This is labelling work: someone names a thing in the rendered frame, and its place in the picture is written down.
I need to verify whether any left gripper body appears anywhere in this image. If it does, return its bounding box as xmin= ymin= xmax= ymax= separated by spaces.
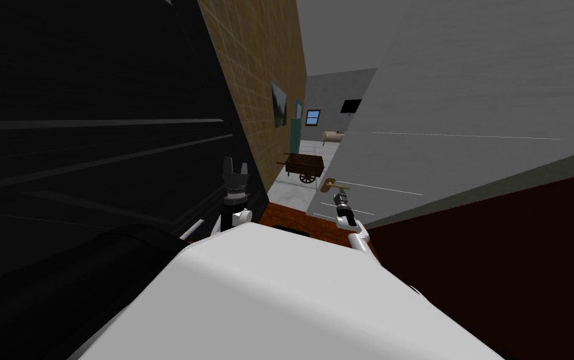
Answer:
xmin=222 ymin=169 xmax=249 ymax=200

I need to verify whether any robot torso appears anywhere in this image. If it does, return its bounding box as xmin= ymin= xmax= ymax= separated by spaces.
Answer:
xmin=78 ymin=221 xmax=507 ymax=360

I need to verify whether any pale beige table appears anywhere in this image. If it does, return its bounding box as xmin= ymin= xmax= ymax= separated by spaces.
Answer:
xmin=321 ymin=129 xmax=347 ymax=147

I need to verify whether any brown wooden cart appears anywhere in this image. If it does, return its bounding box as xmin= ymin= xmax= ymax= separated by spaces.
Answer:
xmin=276 ymin=152 xmax=326 ymax=184

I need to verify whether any grey door leaf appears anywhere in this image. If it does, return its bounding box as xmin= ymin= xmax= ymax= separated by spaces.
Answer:
xmin=306 ymin=0 xmax=574 ymax=229

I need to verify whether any black panelled door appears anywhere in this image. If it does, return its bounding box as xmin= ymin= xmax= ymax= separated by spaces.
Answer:
xmin=0 ymin=0 xmax=270 ymax=288

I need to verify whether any brass door handle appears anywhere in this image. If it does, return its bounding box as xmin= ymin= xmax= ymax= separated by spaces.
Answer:
xmin=320 ymin=177 xmax=352 ymax=194

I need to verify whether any teal door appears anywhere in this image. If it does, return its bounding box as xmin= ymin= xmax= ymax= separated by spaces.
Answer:
xmin=289 ymin=99 xmax=304 ymax=154

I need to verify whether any framed landscape picture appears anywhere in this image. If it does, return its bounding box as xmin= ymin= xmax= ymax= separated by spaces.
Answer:
xmin=271 ymin=81 xmax=288 ymax=129

